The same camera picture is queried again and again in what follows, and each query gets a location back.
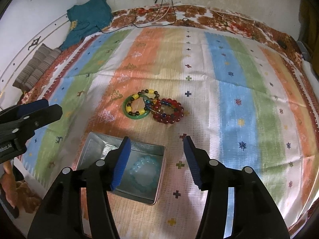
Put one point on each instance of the metal tin box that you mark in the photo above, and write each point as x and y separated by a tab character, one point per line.
139	151

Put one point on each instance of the brown patterned cloth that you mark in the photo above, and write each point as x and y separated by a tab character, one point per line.
27	196

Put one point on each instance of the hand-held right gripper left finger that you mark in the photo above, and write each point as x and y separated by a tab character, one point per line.
121	165

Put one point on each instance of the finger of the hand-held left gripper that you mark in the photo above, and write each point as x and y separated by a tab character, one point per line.
47	115
37	103

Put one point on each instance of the person's left hand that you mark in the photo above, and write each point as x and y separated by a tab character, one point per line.
8	188

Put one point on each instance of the striped pastel blanket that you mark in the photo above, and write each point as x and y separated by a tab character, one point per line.
224	79

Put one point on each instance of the brown striped cushion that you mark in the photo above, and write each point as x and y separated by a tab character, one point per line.
37	64

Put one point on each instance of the small silver jewelry piece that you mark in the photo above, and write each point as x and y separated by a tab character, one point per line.
108	150

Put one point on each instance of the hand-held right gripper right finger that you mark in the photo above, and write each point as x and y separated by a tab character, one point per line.
192	165

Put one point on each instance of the green jade bangle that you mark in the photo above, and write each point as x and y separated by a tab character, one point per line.
135	117

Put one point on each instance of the small black object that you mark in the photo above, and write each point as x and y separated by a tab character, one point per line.
282	44

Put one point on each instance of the teal knitted sweater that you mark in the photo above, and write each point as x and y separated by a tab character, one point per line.
87	17

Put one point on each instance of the white bed headboard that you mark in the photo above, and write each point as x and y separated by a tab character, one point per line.
25	42

